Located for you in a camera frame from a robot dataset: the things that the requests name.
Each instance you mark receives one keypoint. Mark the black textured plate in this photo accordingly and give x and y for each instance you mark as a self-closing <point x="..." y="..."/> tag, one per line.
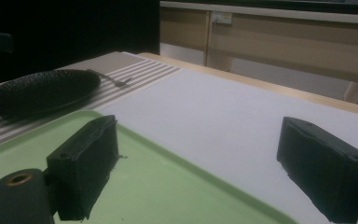
<point x="40" y="90"/>

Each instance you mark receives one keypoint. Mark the green tray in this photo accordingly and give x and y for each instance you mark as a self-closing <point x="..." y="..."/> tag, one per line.
<point x="167" y="186"/>

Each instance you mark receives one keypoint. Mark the grey striped placemat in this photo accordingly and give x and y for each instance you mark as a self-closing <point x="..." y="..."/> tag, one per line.
<point x="143" y="74"/>

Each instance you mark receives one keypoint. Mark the white wall socket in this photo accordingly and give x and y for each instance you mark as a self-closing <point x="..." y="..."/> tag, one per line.
<point x="222" y="17"/>

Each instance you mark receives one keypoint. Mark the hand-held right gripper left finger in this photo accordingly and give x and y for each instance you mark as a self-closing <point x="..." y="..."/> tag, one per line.
<point x="80" y="168"/>

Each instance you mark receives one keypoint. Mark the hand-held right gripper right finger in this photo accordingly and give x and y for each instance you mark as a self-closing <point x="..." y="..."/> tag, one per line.
<point x="323" y="168"/>

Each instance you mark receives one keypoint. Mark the white board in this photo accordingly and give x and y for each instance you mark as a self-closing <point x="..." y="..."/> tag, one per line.
<point x="230" y="124"/>

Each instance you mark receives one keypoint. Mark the wooden shelf unit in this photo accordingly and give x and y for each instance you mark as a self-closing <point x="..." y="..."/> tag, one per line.
<point x="292" y="43"/>

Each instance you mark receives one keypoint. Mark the light wooden table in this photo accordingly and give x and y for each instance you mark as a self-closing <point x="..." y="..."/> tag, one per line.
<point x="261" y="84"/>

